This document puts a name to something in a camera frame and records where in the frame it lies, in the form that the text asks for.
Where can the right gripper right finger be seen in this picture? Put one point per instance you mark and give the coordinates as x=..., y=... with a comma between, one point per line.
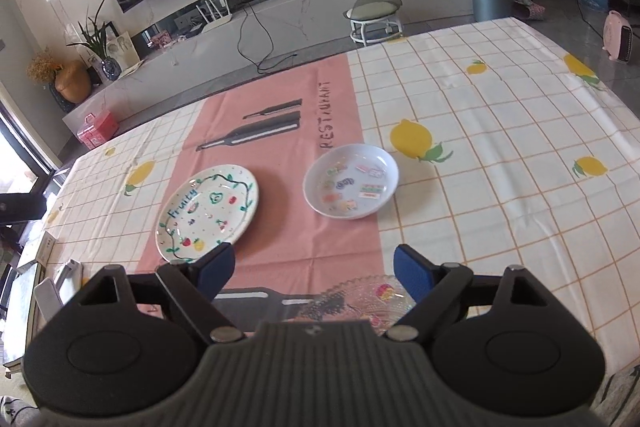
x=437, y=291

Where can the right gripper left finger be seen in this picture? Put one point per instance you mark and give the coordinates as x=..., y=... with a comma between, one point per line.
x=191, y=288

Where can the clear glass sticker plate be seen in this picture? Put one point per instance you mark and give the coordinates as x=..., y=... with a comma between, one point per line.
x=380, y=299

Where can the white fruity painted plate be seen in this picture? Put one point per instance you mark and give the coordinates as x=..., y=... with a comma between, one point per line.
x=215, y=206

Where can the small white sticker dish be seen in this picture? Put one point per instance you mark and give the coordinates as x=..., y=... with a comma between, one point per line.
x=351, y=182

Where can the checked lemon tablecloth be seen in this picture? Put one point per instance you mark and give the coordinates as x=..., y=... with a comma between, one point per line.
x=484, y=144

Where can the red box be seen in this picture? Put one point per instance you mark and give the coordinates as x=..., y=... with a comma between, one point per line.
x=97, y=129

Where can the orange vase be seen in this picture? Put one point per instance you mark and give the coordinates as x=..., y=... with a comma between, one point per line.
x=73, y=82

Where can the white round stool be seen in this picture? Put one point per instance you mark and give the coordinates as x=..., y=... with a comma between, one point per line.
x=374, y=21

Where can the white tv cabinet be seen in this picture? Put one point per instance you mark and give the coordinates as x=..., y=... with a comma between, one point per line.
x=274, y=28

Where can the pink space heater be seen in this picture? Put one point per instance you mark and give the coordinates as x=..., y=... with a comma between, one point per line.
x=617, y=37

